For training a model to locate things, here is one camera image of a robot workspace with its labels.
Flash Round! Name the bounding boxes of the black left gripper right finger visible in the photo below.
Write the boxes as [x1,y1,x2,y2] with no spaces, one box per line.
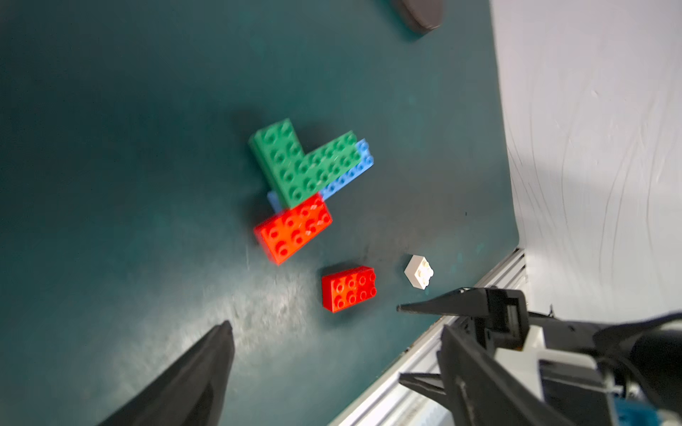
[437,326,572,425]

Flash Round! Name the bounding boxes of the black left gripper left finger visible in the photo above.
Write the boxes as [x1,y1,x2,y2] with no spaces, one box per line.
[102,321,236,425]

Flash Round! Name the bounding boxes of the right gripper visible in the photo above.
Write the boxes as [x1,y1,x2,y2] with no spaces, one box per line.
[396,288,619,425]

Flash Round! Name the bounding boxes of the red lego brick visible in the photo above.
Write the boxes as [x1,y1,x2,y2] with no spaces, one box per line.
[253,193,332,266]
[321,266,377,313]

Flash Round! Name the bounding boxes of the blue lego plate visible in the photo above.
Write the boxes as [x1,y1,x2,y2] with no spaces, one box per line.
[267,140,374,213]

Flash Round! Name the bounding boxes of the green lego brick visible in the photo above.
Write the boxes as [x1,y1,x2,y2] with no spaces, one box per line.
[249,119,323,209]
[295,131,362,198]

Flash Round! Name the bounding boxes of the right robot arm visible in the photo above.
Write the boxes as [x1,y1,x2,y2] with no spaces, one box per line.
[399,288,681,425]

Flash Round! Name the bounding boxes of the white small lego brick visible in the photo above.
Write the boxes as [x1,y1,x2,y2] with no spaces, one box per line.
[404,255,434,290]

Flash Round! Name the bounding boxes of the dark metal jewelry stand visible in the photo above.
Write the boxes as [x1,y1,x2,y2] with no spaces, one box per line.
[393,0,445,34]

